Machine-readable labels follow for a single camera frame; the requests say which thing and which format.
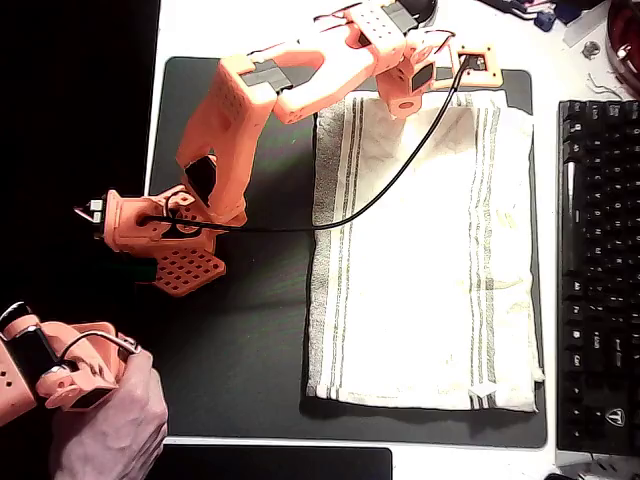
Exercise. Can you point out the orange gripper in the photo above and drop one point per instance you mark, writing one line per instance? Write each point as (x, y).
(404, 105)

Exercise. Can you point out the white striped towel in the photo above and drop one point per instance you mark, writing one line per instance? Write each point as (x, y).
(420, 260)

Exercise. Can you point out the orange leader arm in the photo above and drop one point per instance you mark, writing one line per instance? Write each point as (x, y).
(85, 370)

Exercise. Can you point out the orange robot base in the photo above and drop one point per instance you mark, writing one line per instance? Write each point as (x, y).
(130, 225)

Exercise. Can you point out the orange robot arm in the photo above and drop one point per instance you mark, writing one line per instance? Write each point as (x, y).
(235, 130)

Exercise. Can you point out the bare human hand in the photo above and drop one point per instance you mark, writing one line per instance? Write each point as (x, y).
(120, 430)

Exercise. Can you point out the black silver computer mouse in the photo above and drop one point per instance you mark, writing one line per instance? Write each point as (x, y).
(425, 7)

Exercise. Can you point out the blue plastic connector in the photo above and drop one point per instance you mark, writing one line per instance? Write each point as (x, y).
(545, 21)

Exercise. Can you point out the small metal nut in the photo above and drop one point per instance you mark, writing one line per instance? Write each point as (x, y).
(591, 49)

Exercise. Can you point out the red round container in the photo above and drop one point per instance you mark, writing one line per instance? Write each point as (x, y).
(625, 45)

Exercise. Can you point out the black keyboard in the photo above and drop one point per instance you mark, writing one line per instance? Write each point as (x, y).
(600, 280)

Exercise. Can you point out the black desk mat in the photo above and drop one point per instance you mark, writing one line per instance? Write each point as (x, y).
(240, 325)

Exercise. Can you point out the black flat pad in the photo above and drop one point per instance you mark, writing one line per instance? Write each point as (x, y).
(275, 462)

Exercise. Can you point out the orange framed wrist camera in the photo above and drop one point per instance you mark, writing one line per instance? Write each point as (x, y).
(492, 70)

